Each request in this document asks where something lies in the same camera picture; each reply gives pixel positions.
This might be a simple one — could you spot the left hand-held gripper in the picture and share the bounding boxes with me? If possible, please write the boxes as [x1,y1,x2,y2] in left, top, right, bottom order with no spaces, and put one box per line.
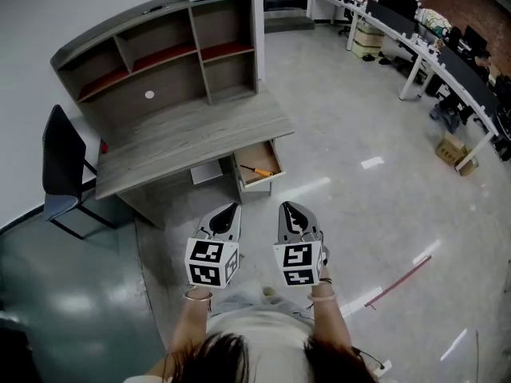
[184,202,243,291]

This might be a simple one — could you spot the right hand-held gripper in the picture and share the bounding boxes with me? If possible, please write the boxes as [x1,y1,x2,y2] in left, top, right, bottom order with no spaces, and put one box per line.
[272,200,331,288]

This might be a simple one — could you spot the orange handled screwdriver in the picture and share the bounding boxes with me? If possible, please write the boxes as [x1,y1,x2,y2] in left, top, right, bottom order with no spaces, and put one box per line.
[239,164,273,177]

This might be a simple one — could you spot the wooden desk drawer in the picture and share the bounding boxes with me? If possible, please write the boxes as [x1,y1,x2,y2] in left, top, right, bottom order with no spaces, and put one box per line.
[233,140,287,192]

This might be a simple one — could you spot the person's left forearm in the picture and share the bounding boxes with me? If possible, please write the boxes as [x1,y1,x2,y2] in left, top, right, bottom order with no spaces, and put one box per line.
[145,287,215,378]

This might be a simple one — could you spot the person's right forearm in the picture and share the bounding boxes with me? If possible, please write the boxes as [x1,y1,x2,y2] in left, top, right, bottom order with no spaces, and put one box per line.
[309,279,353,350]

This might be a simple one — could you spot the person's grey trousers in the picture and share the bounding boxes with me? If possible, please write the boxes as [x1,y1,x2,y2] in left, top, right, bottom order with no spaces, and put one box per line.
[209,280,315,323]

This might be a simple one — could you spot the grey wooden desk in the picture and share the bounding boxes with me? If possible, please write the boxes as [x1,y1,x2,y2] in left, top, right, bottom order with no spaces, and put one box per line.
[94,80,296,231]

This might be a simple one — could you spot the person's white shirt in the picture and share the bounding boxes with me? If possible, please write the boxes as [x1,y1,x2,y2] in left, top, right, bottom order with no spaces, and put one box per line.
[123,307,317,383]

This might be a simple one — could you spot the grey wooden hutch shelf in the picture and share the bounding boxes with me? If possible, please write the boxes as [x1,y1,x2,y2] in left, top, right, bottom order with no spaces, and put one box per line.
[50,0,259,113]

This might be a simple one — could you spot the brown cardboard box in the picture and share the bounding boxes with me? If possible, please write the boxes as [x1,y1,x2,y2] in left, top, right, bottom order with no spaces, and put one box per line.
[434,132,469,168]
[457,156,481,177]

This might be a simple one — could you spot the beige storage box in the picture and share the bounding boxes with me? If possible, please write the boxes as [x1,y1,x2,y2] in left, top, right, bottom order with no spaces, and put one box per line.
[351,22,386,60]

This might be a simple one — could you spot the black desk divider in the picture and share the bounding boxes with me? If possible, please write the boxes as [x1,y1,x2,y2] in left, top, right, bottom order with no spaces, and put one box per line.
[365,0,417,36]
[437,45,501,116]

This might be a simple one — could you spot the white patterned bag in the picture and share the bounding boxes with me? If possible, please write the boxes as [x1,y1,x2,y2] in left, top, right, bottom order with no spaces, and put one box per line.
[417,8,453,36]

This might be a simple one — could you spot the black monitor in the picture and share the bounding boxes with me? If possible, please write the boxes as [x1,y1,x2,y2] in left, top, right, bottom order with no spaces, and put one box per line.
[377,0,420,20]
[462,25,489,52]

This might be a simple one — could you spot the thin metal bracelet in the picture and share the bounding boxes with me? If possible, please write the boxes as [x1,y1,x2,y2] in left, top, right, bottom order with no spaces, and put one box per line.
[182,290,214,303]

